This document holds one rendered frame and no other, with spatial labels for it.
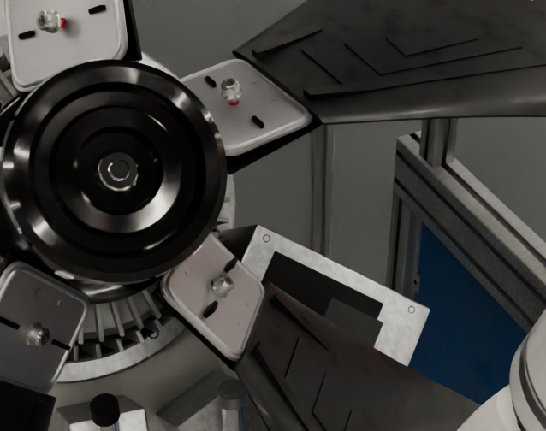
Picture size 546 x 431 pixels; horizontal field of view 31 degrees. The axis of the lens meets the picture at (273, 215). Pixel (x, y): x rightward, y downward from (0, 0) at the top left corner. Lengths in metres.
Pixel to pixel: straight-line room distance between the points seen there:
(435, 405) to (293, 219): 1.02
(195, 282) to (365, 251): 1.25
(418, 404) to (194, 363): 0.22
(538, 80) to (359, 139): 1.02
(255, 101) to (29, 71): 0.14
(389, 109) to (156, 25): 0.82
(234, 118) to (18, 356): 0.19
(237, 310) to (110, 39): 0.18
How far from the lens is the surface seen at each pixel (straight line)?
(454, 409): 0.70
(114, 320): 0.68
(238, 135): 0.58
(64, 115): 0.53
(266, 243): 0.69
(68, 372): 0.76
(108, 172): 0.52
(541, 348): 0.46
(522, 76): 0.65
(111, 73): 0.52
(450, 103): 0.61
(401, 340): 0.74
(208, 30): 1.41
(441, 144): 1.12
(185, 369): 0.82
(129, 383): 0.81
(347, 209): 1.73
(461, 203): 1.09
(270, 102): 0.60
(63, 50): 0.59
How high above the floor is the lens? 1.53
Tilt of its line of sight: 39 degrees down
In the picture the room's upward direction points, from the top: 1 degrees counter-clockwise
